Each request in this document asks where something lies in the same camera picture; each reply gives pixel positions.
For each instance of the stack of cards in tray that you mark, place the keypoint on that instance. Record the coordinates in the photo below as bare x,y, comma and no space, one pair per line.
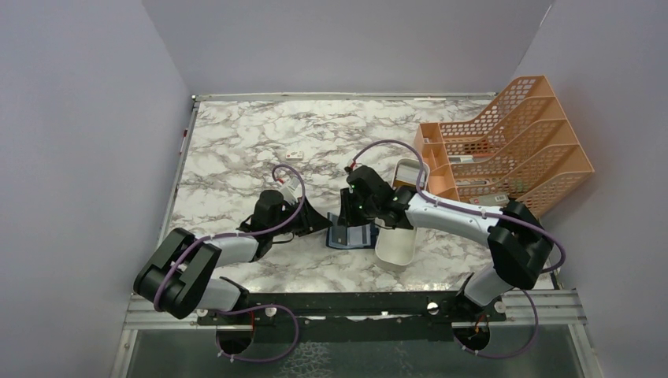
409,174

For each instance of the small white red card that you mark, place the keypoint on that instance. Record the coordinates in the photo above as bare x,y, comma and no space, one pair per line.
295,155

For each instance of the white oblong plastic tray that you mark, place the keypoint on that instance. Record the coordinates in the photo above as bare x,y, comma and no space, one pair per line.
395,248

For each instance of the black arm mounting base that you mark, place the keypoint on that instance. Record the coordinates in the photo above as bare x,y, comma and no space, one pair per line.
349,317

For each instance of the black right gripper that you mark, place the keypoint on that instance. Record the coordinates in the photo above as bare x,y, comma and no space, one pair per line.
347,216

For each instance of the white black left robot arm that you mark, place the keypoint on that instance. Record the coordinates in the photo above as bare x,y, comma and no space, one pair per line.
177,278

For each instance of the blue leather card holder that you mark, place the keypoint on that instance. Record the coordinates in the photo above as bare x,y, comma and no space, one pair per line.
339,237

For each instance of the grey red box in organizer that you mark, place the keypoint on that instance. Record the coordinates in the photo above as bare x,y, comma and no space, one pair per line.
497,199

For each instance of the orange mesh file organizer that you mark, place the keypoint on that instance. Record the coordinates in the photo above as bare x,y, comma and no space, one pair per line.
520,145

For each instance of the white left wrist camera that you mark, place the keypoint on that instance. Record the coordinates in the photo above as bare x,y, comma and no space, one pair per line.
291,189

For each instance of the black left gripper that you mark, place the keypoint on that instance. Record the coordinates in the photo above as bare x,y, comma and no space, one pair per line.
311,220

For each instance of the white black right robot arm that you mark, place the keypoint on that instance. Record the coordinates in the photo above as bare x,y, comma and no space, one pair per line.
517,242

